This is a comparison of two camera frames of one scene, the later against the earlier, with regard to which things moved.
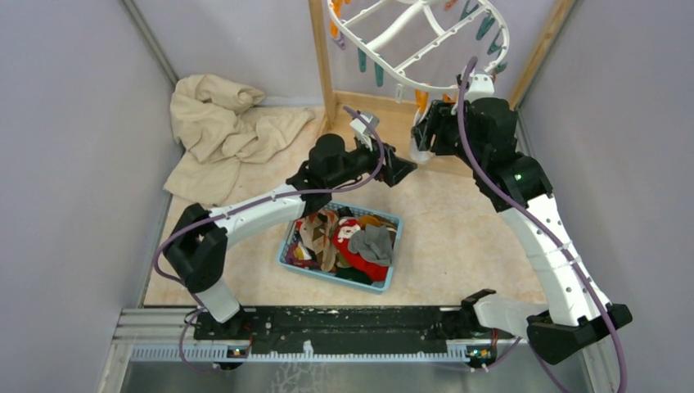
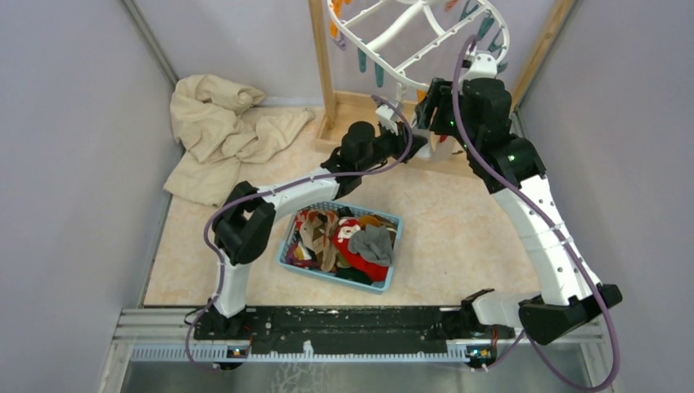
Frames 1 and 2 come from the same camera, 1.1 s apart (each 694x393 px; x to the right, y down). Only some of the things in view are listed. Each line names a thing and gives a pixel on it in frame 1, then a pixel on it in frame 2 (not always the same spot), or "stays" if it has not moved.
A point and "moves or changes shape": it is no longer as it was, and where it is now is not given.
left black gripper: (395, 169) -> (416, 142)
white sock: (416, 153) moves or changes shape
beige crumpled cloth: (217, 128) stays
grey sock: (373, 245) stays
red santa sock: (376, 271) stays
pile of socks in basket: (336, 240) stays
